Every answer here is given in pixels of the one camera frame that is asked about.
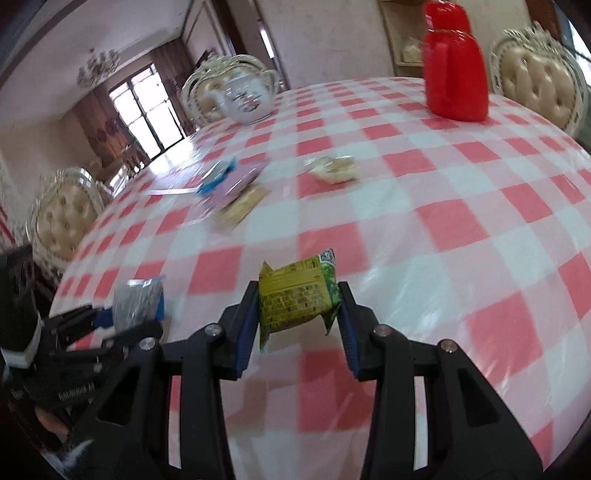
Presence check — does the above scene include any cream tufted ornate chair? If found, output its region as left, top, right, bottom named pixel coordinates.
left=27, top=167, right=114, bottom=278
left=180, top=52, right=279, bottom=131
left=488, top=20, right=590, bottom=140

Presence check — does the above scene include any red thermos jug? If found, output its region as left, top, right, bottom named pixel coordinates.
left=420, top=0, right=491, bottom=123

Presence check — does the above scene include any white floral teapot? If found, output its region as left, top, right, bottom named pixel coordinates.
left=203, top=69, right=280, bottom=126

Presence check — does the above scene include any green snack packet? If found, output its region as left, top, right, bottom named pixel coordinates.
left=257, top=248, right=343, bottom=354

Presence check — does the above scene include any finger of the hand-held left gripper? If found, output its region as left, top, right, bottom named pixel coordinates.
left=45, top=304, right=116, bottom=343
left=64, top=320, right=165, bottom=366

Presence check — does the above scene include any pale cream cake packet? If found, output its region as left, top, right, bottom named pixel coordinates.
left=304, top=154, right=362, bottom=186

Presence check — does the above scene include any pink checkered tablecloth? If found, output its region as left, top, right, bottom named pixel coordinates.
left=46, top=76, right=591, bottom=474

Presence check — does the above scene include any wooden corner shelf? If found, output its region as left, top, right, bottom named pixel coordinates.
left=378, top=0, right=428, bottom=78

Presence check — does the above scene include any chandelier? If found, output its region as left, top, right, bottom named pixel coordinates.
left=76, top=48, right=122, bottom=89

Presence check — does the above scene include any bright window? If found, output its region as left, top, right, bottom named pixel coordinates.
left=108, top=65, right=188, bottom=163

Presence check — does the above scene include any pink snack packet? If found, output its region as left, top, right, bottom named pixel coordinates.
left=208, top=161, right=269, bottom=209

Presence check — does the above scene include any blue-edged clear snack packet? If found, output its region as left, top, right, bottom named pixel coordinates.
left=196, top=156, right=239, bottom=198
left=113, top=275, right=166, bottom=334

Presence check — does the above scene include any yellow white snack packet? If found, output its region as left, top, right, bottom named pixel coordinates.
left=219, top=184, right=271, bottom=232

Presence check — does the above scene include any person's left hand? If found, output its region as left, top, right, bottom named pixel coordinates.
left=33, top=407, right=71, bottom=438

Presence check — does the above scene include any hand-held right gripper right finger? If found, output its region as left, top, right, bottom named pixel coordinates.
left=338, top=281, right=546, bottom=480

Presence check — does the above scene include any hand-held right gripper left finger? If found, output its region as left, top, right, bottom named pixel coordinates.
left=60, top=280, right=260, bottom=480

